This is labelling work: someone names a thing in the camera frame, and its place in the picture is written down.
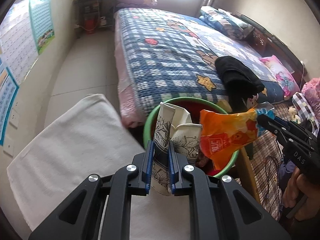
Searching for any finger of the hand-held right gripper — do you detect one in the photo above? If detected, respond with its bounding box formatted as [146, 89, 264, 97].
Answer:
[257, 114, 288, 143]
[261, 110, 312, 137]

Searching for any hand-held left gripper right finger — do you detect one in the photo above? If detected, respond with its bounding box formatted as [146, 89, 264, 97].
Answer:
[168, 140, 292, 240]

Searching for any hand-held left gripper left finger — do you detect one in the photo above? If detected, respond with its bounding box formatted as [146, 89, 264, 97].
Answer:
[29, 140, 155, 240]

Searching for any floral paper cup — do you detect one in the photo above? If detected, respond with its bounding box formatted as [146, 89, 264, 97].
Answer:
[171, 123, 202, 165]
[149, 102, 192, 196]

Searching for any red bucket with green rim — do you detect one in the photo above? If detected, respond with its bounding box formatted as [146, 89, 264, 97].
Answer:
[143, 97, 238, 178]

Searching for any orange snack bag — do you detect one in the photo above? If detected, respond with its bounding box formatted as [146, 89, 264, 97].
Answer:
[199, 102, 275, 170]

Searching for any person's right hand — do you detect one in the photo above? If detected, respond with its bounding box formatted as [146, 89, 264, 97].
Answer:
[281, 167, 320, 213]

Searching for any small plush toy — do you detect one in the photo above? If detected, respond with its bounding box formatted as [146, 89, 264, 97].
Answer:
[287, 106, 302, 123]

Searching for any cartoon print bag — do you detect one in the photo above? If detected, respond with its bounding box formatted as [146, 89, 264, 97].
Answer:
[241, 94, 259, 110]

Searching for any plaid cloth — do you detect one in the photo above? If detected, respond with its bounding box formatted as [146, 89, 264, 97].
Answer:
[291, 92, 320, 124]

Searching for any pink cartoon pillow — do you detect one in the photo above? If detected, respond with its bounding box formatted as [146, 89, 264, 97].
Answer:
[259, 54, 300, 97]

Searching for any pink plush blanket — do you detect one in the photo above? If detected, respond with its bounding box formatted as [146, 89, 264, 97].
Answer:
[301, 78, 320, 105]

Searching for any black cloth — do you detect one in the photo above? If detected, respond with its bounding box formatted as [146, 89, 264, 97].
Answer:
[215, 56, 265, 113]

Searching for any dark wooden headboard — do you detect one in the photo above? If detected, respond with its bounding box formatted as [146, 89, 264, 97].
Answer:
[236, 11, 307, 80]

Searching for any pink bed sheet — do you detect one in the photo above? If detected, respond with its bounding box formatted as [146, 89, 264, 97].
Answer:
[114, 12, 148, 128]

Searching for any blue floral pillow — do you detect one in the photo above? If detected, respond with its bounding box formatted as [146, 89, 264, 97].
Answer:
[200, 6, 254, 40]

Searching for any bed with checkered quilt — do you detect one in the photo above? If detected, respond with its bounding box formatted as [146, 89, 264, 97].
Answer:
[115, 7, 285, 105]

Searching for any red container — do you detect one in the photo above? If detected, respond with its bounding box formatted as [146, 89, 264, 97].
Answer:
[84, 17, 97, 34]

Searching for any dark shelf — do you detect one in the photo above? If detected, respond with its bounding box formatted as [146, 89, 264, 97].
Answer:
[74, 0, 118, 38]

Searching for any black cable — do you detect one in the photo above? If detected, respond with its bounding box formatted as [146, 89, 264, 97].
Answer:
[260, 155, 284, 205]

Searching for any white wall socket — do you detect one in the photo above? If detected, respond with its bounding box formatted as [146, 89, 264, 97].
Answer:
[3, 134, 16, 157]
[9, 107, 20, 128]

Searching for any pinyin wall poster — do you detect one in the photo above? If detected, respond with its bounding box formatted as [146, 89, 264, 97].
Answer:
[0, 57, 20, 147]

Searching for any blue green wall poster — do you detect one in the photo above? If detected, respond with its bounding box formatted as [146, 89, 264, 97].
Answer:
[29, 0, 55, 55]

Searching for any white chart wall poster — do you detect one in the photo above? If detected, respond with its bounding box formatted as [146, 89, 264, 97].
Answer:
[0, 0, 39, 85]

